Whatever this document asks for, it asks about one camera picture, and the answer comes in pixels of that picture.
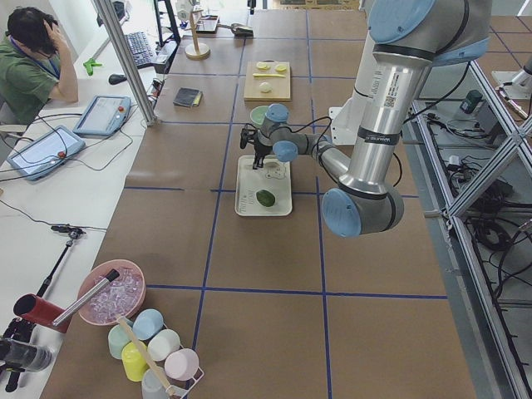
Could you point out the black keyboard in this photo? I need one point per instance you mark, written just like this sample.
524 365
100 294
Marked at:
141 49

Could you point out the pink cup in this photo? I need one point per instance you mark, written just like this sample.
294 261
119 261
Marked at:
182 365

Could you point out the green clamp tool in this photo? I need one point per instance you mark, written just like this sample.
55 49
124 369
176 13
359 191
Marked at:
90 65

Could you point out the yellow cup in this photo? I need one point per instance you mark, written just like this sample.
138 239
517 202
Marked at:
133 363

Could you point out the white cup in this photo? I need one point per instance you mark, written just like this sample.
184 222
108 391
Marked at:
163 344

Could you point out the black camera on tripod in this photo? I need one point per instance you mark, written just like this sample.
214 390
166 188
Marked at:
18 355

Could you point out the wooden mug tree stand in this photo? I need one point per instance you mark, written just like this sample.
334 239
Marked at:
196 50

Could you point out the pink bowl with ice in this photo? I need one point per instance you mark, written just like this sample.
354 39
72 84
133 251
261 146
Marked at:
121 297

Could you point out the red bottle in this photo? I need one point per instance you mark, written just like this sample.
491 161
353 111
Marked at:
39 311

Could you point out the blue teach pendant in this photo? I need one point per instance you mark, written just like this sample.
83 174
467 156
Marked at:
103 116
44 155

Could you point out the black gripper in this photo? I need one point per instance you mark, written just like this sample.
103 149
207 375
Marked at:
261 148

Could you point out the wooden cutting board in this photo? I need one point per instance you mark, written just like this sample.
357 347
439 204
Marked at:
268 81

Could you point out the silver metal tube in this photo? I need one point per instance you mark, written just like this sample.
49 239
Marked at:
85 298

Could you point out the lemon slice stack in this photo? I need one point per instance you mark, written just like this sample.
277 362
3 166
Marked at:
262 66

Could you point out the dark tray with glasses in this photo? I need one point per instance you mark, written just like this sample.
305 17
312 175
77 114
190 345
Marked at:
207 24

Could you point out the far blue teach pendant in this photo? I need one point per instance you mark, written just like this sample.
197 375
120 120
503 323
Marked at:
103 116

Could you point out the green avocado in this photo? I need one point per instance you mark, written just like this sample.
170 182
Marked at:
265 198

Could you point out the green cup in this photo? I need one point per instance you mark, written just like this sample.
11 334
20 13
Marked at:
117 339

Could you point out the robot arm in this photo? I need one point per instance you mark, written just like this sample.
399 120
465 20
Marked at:
409 38

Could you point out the person in green shirt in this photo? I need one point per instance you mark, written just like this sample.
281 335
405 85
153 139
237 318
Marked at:
36 64

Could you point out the aluminium frame post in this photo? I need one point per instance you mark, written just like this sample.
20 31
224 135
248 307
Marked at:
105 9

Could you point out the green ceramic bowl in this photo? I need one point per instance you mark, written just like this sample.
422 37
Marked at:
257 116

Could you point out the yellow plastic knife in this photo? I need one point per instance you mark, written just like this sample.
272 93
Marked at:
265 75

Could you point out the blue cup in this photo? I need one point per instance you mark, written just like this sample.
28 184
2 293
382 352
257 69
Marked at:
148 323

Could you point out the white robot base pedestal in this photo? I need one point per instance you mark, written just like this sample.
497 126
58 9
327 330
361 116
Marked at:
346 119

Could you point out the metal scoop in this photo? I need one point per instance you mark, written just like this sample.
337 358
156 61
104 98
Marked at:
238 29

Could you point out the near blue teach pendant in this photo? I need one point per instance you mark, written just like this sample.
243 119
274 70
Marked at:
44 155

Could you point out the white rectangular bear tray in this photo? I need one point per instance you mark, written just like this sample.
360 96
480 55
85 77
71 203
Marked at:
275 177

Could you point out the black computer mouse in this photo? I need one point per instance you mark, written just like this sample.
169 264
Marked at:
115 79

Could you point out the grey cup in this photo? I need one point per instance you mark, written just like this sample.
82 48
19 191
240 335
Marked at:
151 387

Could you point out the black selfie stick tripod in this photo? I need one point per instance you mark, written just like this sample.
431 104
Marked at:
73 233

